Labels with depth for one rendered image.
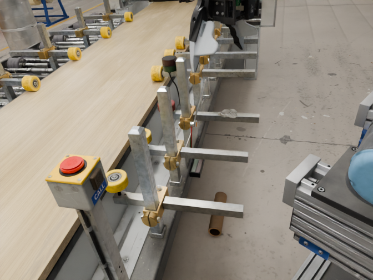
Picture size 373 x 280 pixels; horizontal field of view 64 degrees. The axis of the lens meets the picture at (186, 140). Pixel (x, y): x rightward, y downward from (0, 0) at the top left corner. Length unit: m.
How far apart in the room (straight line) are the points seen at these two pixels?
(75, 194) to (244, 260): 1.40
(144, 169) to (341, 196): 0.49
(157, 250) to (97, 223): 0.44
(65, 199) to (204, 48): 0.36
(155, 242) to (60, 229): 0.31
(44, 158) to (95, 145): 0.19
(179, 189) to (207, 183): 1.04
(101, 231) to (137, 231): 0.56
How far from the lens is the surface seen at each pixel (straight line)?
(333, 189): 0.75
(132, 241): 1.17
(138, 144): 0.79
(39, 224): 0.96
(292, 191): 0.83
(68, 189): 0.54
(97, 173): 0.54
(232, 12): 0.55
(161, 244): 1.04
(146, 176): 0.86
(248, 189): 2.19
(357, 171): 0.53
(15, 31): 4.97
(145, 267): 1.01
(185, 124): 1.29
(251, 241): 1.90
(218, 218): 1.90
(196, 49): 0.56
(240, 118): 1.32
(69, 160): 0.55
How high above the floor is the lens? 1.54
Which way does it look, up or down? 35 degrees down
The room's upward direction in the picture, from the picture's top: 6 degrees counter-clockwise
